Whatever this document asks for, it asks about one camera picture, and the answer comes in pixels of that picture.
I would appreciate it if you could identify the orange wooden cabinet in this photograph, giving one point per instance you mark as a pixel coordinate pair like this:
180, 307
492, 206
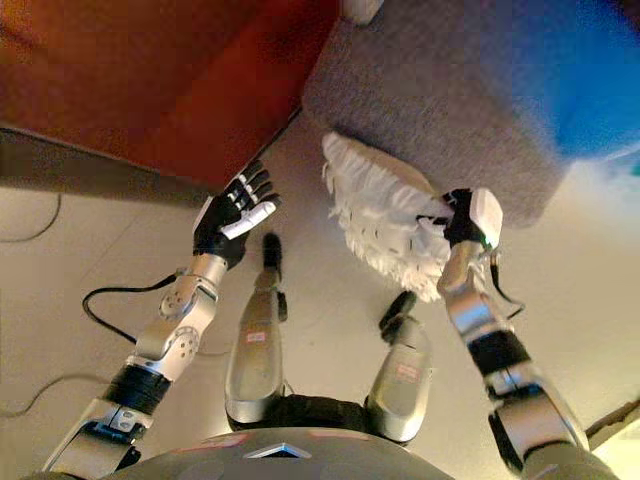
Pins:
150, 90

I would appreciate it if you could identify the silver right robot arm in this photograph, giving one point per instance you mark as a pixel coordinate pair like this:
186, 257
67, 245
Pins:
490, 340

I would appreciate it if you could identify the silver left robot leg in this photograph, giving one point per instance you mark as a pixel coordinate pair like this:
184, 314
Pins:
257, 345

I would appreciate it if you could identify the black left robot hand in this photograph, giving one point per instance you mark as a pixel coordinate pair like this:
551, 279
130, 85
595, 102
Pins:
225, 220

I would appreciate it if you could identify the grey robot torso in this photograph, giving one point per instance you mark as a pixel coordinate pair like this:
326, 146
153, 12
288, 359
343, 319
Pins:
300, 457

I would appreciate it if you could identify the dark grey board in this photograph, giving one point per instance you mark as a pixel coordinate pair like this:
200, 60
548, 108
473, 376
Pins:
75, 160

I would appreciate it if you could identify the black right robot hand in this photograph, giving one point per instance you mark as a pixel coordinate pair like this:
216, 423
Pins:
475, 217

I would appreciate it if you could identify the grey fabric armchair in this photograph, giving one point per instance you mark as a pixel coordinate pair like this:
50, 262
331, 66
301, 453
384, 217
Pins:
425, 100

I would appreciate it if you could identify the white fringed pillow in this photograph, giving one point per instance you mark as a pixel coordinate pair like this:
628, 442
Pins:
380, 220

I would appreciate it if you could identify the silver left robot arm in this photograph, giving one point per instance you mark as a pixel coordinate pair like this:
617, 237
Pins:
165, 325

